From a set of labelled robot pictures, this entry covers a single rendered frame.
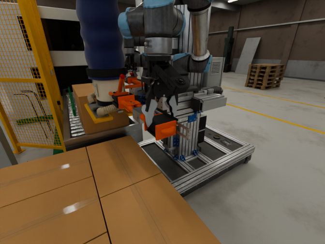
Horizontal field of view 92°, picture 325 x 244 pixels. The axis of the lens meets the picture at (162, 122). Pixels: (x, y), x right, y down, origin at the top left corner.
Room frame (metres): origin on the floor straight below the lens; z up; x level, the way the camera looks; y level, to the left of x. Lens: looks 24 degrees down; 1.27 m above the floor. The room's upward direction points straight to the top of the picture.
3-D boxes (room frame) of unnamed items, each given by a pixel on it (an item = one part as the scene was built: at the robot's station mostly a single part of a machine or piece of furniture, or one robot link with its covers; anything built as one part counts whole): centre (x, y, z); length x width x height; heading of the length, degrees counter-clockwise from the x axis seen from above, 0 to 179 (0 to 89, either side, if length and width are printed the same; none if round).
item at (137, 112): (0.58, 0.08, 1.05); 0.07 x 0.07 x 0.04; 33
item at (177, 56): (1.18, -0.14, 1.20); 0.13 x 0.12 x 0.14; 68
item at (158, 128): (0.46, 0.01, 1.05); 0.08 x 0.07 x 0.05; 33
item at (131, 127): (1.29, 0.52, 0.58); 0.70 x 0.03 x 0.06; 121
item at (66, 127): (2.13, 1.40, 0.50); 2.31 x 0.05 x 0.19; 31
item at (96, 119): (0.92, 0.41, 0.95); 0.34 x 0.10 x 0.05; 33
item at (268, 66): (6.30, -4.01, 0.43); 1.18 x 0.81 x 0.85; 120
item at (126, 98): (0.76, 0.19, 1.05); 0.10 x 0.08 x 0.06; 123
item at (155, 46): (0.48, 0.01, 1.28); 0.08 x 0.08 x 0.05
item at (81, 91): (1.58, 0.66, 0.75); 0.60 x 0.40 x 0.40; 32
